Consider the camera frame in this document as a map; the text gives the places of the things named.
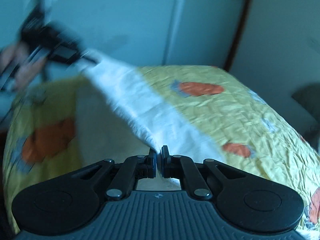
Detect yellow patterned bedspread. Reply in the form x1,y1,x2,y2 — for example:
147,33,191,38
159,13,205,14
3,66,319,239

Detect dark object at wall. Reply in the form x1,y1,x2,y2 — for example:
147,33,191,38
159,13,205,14
291,82,319,138

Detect white sliding wardrobe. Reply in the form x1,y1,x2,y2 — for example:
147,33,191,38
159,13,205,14
1,0,247,68

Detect white textured pants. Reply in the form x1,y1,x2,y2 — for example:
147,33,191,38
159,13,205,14
79,49,227,185

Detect person's left hand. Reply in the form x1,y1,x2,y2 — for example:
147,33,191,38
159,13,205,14
1,42,47,92

